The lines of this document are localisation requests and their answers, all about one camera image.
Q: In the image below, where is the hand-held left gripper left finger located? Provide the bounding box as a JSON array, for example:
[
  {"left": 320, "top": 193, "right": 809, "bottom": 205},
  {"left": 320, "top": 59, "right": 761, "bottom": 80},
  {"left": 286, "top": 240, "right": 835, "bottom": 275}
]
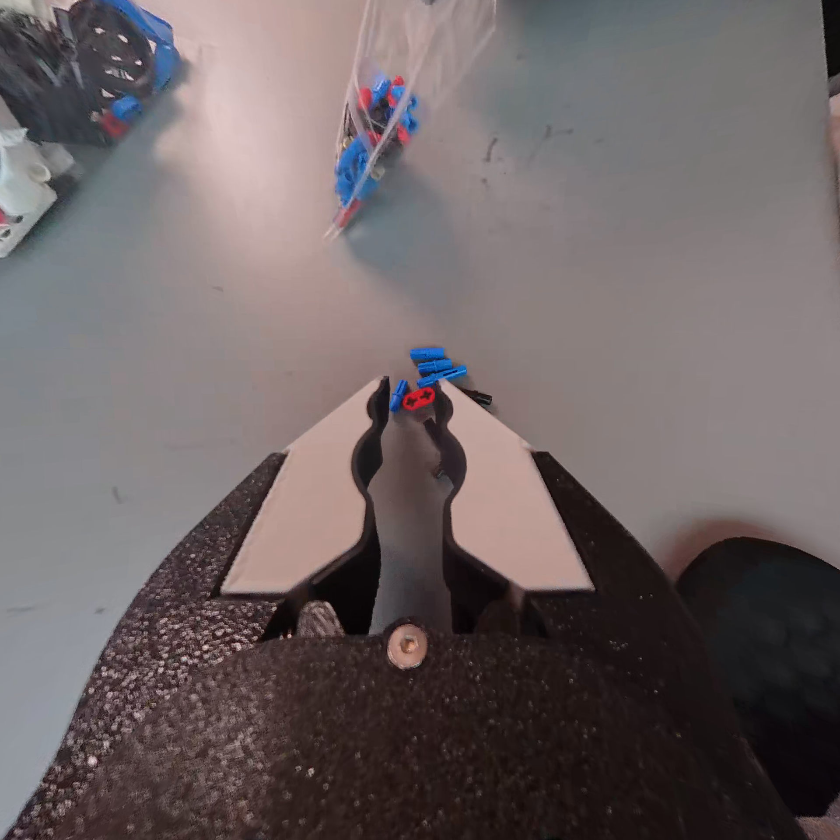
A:
[{"left": 220, "top": 376, "right": 392, "bottom": 636}]

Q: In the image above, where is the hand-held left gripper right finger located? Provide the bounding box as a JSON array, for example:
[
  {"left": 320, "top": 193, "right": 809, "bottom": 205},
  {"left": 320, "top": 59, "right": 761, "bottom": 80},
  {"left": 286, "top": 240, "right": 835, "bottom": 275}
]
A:
[{"left": 425, "top": 378, "right": 595, "bottom": 632}]

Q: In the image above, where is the white plastic object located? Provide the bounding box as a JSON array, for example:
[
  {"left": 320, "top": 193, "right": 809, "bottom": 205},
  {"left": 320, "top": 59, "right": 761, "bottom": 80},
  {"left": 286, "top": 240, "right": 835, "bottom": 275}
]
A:
[{"left": 0, "top": 128, "right": 84, "bottom": 258}]

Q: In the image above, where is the blue and black toy vehicle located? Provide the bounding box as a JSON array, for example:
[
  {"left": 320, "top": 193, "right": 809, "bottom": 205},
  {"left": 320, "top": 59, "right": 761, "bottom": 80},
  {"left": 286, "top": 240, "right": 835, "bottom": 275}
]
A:
[{"left": 0, "top": 0, "right": 183, "bottom": 147}]

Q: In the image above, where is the clear bag of toy pieces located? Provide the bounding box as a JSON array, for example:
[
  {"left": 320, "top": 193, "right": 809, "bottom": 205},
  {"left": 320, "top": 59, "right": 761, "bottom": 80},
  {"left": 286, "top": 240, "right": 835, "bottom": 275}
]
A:
[{"left": 323, "top": 0, "right": 497, "bottom": 241}]

